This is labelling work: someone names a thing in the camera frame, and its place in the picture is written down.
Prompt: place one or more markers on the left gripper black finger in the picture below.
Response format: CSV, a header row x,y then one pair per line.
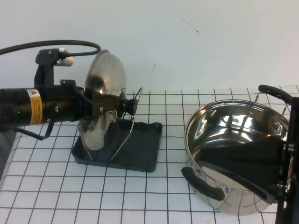
x,y
105,107
105,98

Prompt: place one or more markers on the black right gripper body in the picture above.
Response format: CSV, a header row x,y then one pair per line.
x,y
290,186

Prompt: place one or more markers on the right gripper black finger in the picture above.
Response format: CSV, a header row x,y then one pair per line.
x,y
252,150
257,175

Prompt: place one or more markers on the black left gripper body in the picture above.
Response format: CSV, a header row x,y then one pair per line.
x,y
67,102

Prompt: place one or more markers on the steel pot lid black knob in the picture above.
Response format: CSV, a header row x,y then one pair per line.
x,y
109,70

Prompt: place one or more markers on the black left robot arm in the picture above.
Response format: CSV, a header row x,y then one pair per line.
x,y
16,105

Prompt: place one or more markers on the white black-grid tablecloth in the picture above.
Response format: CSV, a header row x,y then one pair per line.
x,y
116,198

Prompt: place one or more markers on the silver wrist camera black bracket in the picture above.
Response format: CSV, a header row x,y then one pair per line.
x,y
45,63

